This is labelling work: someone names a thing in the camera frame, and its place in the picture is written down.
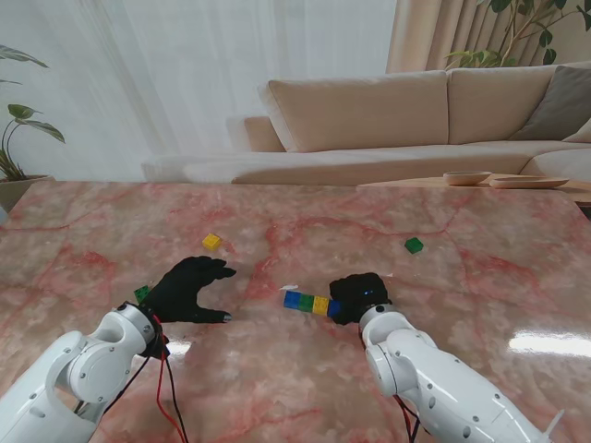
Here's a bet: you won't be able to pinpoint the grey plant pot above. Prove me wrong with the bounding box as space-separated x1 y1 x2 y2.
0 174 56 213

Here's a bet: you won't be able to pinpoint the light wooden coffee table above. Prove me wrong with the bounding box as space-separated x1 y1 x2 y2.
357 176 591 204

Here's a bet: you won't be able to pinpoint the arm red black cables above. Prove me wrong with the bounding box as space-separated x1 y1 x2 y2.
392 391 430 443
76 322 190 443

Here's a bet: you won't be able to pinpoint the wooden bowl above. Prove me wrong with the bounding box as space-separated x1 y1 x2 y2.
442 170 493 186

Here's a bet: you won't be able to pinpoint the left arm red black cables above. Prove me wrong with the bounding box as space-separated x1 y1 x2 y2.
76 322 190 443

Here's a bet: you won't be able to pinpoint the beige curtain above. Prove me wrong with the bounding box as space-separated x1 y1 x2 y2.
385 0 591 75

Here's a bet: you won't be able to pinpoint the flat wooden plate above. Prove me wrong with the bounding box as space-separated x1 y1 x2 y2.
488 175 570 189

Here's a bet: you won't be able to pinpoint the beige sofa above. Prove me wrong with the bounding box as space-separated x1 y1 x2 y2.
140 61 591 187

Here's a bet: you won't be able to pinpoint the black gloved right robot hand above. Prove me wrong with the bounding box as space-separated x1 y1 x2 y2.
328 271 393 325

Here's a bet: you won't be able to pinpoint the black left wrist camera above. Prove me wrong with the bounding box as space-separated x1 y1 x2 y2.
138 331 171 360

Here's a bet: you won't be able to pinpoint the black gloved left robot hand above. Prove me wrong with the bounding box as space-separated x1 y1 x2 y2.
138 257 237 325

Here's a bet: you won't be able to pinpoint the green potted plant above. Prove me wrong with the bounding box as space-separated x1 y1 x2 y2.
0 43 66 182

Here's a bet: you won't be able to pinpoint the grey cushion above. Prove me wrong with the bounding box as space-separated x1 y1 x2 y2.
510 64 591 142

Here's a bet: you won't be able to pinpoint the tall leafy plant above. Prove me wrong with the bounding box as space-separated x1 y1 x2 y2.
445 0 591 70

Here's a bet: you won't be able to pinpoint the cream cushion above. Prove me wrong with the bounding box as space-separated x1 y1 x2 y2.
561 117 591 144

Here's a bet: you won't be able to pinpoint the white sheer curtain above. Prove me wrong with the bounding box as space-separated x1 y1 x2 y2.
0 0 398 184

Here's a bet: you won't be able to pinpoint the right arm red black cables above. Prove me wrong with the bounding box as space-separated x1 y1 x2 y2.
392 391 430 443

